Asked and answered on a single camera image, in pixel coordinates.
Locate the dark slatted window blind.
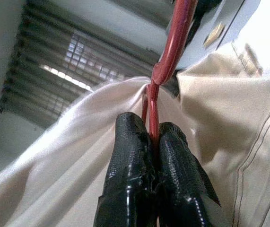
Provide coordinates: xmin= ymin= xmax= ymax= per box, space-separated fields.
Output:
xmin=0 ymin=0 xmax=164 ymax=119

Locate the plain white shirt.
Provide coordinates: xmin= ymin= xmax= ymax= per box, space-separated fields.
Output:
xmin=0 ymin=75 xmax=197 ymax=227

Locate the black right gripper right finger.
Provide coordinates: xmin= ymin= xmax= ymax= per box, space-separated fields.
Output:
xmin=157 ymin=122 xmax=222 ymax=227

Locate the cream jacket with stitched seams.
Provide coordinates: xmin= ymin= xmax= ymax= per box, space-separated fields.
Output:
xmin=176 ymin=44 xmax=270 ymax=227

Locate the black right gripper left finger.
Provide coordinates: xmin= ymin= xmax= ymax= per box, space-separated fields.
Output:
xmin=96 ymin=113 xmax=159 ymax=227

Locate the red plastic clothes hanger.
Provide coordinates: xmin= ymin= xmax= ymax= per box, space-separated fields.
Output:
xmin=140 ymin=0 xmax=200 ymax=145

